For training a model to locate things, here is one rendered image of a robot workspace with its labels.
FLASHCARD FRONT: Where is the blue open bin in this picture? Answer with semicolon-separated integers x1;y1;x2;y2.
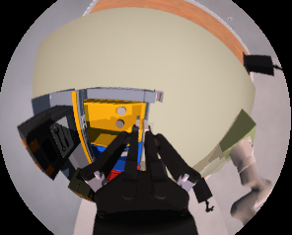
91;141;142;171

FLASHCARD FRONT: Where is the yellow bin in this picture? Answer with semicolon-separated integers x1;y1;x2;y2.
84;99;146;147

